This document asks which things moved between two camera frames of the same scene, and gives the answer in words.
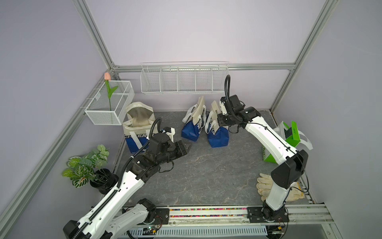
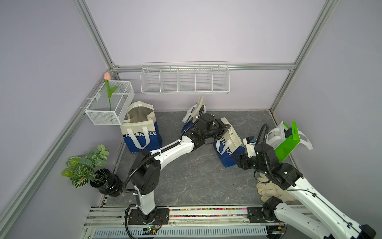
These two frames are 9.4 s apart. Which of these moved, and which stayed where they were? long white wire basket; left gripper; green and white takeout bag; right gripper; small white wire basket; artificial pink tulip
Moved: right gripper; left gripper
Stayed: small white wire basket; green and white takeout bag; artificial pink tulip; long white wire basket
